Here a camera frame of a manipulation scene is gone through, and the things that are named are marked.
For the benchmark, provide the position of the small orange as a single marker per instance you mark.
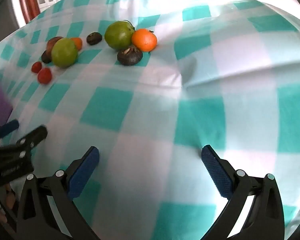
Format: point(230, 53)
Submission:
point(78, 43)

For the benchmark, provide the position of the teal white checkered tablecloth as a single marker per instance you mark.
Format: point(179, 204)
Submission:
point(165, 105)

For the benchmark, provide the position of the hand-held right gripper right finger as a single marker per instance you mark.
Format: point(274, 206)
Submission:
point(216, 172)

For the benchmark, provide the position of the wooden door frame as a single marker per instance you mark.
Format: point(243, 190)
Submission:
point(27, 0)

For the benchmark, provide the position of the dark grey refrigerator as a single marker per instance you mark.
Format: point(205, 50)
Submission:
point(0, 32)

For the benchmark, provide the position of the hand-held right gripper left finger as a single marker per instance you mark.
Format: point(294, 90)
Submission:
point(83, 172)

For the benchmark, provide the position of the large dark water chestnut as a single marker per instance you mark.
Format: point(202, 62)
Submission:
point(130, 55)

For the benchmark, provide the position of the green apple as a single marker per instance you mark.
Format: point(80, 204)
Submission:
point(64, 52)
point(118, 35)

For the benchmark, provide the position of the person's left hand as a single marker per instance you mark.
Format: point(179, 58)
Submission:
point(10, 197)

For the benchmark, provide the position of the small dark water chestnut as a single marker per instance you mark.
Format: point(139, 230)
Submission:
point(93, 38)

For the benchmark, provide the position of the reddish brown round fruit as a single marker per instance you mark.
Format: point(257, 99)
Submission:
point(52, 43)

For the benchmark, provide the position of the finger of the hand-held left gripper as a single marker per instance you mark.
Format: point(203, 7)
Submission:
point(35, 136)
point(7, 128)

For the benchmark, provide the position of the large orange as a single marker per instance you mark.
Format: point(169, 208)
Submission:
point(144, 40)

